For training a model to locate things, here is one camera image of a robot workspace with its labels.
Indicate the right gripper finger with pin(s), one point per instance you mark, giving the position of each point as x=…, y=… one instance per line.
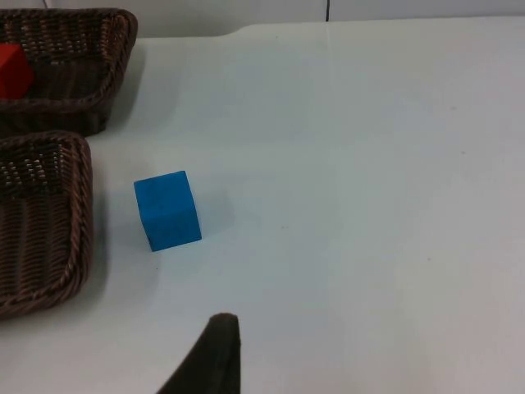
x=213, y=361

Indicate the dark brown wicker basket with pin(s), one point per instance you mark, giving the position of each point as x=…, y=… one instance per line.
x=78, y=57
x=37, y=230

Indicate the red cube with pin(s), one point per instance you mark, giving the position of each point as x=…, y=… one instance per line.
x=14, y=74

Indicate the blue cube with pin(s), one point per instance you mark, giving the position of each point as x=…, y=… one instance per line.
x=168, y=211

